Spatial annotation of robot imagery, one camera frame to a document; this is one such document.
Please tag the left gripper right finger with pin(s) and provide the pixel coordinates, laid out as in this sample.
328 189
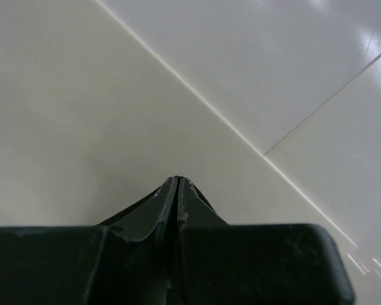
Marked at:
198 235

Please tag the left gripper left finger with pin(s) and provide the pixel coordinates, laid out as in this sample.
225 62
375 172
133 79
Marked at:
136 259

